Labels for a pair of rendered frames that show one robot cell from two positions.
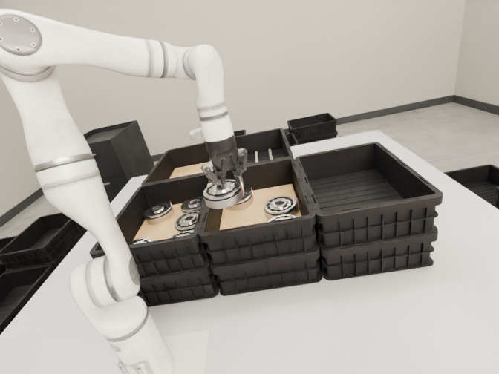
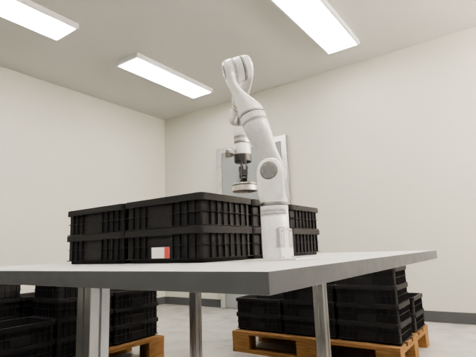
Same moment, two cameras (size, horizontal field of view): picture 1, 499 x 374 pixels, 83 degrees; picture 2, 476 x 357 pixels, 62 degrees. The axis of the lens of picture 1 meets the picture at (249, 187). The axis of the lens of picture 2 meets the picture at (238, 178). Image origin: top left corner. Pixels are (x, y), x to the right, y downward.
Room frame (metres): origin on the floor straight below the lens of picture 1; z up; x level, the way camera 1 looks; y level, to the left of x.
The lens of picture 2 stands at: (-0.13, 1.51, 0.74)
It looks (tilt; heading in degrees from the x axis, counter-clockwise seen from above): 10 degrees up; 300
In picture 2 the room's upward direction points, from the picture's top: 2 degrees counter-clockwise
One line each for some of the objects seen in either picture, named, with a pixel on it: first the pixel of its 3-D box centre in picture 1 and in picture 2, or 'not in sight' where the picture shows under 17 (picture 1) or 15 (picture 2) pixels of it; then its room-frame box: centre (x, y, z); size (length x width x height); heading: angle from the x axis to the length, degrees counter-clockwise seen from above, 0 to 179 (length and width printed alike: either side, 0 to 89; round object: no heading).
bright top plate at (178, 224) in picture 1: (189, 220); not in sight; (0.80, 0.22, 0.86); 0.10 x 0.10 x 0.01
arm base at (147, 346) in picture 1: (141, 346); (275, 232); (0.43, 0.31, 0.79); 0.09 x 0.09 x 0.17; 74
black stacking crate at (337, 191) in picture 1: (353, 189); (270, 222); (0.74, -0.31, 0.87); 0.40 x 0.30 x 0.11; 174
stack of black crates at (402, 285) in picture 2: not in sight; (372, 302); (0.49, -1.25, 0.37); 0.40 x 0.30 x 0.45; 175
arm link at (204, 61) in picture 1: (206, 82); (243, 126); (0.68, 0.04, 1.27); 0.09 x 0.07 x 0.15; 30
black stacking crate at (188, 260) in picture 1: (168, 222); (188, 217); (0.80, 0.28, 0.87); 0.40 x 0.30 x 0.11; 174
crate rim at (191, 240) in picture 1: (163, 208); (188, 204); (0.80, 0.28, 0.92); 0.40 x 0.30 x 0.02; 174
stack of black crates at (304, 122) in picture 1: (312, 143); not in sight; (2.50, -0.68, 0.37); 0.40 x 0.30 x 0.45; 85
